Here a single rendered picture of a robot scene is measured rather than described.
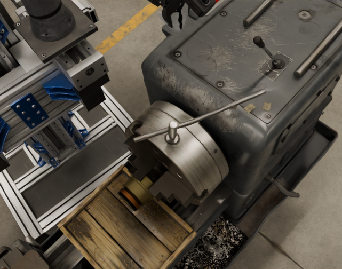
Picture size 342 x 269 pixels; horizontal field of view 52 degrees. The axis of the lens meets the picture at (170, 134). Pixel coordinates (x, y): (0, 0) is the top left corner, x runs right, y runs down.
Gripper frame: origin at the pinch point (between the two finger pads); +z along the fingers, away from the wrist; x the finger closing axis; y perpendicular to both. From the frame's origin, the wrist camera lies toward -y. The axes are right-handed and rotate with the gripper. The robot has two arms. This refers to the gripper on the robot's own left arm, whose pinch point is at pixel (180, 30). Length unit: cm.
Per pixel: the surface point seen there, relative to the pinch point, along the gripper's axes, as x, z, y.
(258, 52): -15.9, 12.3, -14.8
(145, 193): 33.0, 27.0, -14.3
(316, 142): -44, 84, -38
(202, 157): 17.2, 18.0, -21.9
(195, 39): -8.7, 12.4, 2.5
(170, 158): 23.7, 15.1, -16.7
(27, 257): 68, 36, 1
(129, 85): -32, 138, 87
